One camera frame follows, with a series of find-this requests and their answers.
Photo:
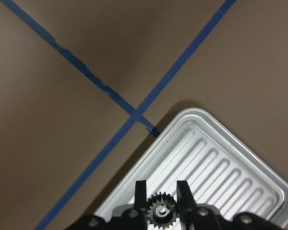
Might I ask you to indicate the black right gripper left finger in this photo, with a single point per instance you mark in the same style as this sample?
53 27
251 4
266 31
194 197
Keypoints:
140 204

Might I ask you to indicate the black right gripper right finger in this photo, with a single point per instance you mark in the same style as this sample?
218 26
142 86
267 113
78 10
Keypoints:
187 207

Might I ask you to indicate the small black bearing gear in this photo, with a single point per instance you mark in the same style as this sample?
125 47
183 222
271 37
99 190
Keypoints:
162 210

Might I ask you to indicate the silver metal tray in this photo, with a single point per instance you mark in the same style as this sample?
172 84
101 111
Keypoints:
220 170

